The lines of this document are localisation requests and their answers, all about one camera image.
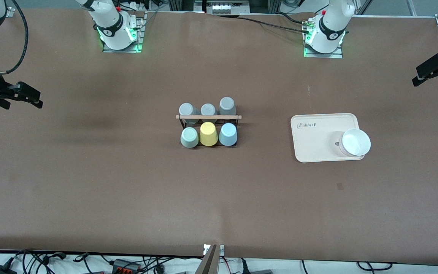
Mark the pale green cup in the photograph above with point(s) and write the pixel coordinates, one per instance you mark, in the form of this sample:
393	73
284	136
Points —
189	137

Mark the light blue cup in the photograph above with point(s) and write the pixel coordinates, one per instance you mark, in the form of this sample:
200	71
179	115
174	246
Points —
228	135

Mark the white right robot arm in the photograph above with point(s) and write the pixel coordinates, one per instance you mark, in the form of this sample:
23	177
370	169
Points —
108	23

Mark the white bowl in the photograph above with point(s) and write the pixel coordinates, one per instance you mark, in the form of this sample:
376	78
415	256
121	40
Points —
356	142

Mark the beige plastic tray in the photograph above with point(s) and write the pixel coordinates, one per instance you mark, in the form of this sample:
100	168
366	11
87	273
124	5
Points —
314	140

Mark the black power adapter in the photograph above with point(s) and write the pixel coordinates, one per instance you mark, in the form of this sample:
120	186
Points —
0	270

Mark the grey cup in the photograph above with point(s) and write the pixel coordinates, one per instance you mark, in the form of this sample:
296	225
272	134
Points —
208	109
188	110
227	105

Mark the yellow cup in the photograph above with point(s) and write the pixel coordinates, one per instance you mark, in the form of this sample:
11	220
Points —
208	135

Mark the black power strip orange switches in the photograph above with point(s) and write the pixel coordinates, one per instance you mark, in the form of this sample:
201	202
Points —
126	266

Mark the grey terminal block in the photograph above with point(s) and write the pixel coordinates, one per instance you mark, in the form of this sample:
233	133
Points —
226	7

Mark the white marker tag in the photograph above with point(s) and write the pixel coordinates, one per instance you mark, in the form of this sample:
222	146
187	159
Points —
206	249

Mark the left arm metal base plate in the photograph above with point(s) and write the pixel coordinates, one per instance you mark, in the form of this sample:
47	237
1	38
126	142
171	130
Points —
323	55

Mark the grey metal stand post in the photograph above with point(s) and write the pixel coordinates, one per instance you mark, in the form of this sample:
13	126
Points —
208	262

